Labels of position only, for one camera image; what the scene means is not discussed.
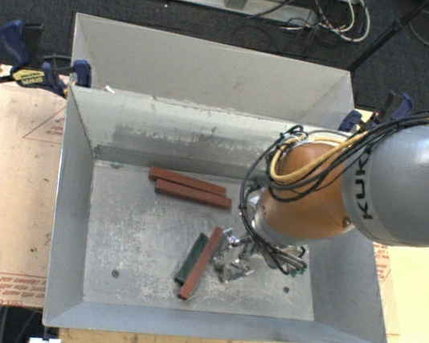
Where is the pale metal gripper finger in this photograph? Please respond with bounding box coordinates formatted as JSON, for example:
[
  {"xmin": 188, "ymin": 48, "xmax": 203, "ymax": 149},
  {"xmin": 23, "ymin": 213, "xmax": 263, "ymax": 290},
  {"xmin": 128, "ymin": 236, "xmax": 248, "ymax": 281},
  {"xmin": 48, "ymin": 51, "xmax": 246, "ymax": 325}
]
[
  {"xmin": 219, "ymin": 250, "xmax": 258, "ymax": 288},
  {"xmin": 213, "ymin": 227, "xmax": 239, "ymax": 272}
]

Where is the red-brown flat block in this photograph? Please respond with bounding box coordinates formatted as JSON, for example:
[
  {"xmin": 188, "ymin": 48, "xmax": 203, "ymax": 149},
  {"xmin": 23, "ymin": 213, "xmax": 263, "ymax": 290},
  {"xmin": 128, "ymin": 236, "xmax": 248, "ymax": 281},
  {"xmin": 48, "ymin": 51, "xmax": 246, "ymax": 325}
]
[
  {"xmin": 152, "ymin": 178, "xmax": 235, "ymax": 212},
  {"xmin": 176, "ymin": 221, "xmax": 226, "ymax": 305},
  {"xmin": 146, "ymin": 165, "xmax": 230, "ymax": 198}
]

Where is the dark green flat block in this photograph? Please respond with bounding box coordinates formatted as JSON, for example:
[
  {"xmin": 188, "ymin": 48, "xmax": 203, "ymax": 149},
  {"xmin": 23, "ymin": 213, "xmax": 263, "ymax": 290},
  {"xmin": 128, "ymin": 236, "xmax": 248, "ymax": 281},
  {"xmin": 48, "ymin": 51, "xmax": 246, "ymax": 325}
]
[{"xmin": 173, "ymin": 229, "xmax": 210, "ymax": 289}]

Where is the grey metal bin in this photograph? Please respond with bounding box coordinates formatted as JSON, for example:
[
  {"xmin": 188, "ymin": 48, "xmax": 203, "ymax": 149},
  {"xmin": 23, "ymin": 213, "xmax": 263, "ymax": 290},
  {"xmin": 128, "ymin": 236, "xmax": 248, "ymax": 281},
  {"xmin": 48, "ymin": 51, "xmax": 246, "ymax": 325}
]
[{"xmin": 24, "ymin": 11, "xmax": 429, "ymax": 343}]

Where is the brown cardboard board red print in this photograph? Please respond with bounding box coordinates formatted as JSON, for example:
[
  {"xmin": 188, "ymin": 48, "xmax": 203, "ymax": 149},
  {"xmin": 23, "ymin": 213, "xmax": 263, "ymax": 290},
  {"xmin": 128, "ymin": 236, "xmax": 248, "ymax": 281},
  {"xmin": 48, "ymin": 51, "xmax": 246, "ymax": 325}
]
[{"xmin": 0, "ymin": 63, "xmax": 429, "ymax": 343}]

